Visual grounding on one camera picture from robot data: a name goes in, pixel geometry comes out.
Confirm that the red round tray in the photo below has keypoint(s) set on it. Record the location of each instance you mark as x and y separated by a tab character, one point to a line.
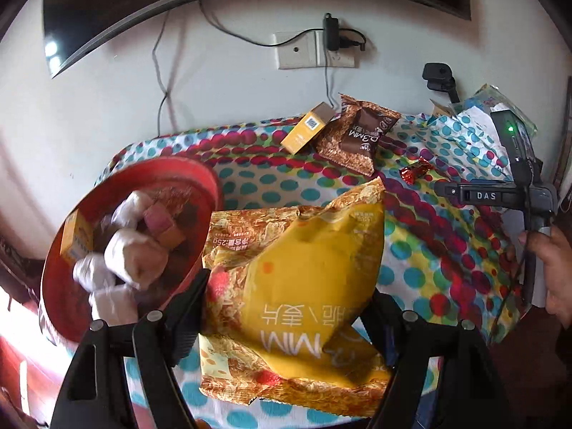
178	178

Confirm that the brown snack bag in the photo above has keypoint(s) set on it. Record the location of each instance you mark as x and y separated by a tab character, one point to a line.
357	136

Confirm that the pile of plastic bags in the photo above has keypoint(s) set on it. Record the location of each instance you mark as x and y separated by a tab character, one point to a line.
482	107

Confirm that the person's right hand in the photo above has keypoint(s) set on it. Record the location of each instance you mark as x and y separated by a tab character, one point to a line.
561	272

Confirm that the white power outlet plate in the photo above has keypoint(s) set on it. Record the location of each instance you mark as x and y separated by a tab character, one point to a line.
346	59

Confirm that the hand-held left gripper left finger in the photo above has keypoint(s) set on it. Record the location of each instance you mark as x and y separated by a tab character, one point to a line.
187	317

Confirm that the yellow snack bag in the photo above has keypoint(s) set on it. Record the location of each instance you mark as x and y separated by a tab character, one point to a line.
304	277

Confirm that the black power adapter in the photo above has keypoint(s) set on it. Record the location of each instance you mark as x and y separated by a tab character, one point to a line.
331	33

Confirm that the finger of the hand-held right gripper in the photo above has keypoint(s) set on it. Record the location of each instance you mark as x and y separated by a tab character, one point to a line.
449	191

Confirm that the white sock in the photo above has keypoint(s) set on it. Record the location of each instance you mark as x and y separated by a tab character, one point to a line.
111	306
134	252
94	272
129	208

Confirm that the yellow carton box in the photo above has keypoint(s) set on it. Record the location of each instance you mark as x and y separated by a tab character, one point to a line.
77	239
306	129

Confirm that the polka dot tablecloth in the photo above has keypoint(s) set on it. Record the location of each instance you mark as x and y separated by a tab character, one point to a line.
424	254

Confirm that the white coaxial wall plate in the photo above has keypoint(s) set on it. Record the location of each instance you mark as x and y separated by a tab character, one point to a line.
297	51

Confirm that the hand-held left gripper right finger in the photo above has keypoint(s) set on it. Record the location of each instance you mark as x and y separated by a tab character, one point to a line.
389	344

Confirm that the red wrapped candy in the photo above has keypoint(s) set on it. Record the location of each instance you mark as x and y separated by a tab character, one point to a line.
415	171

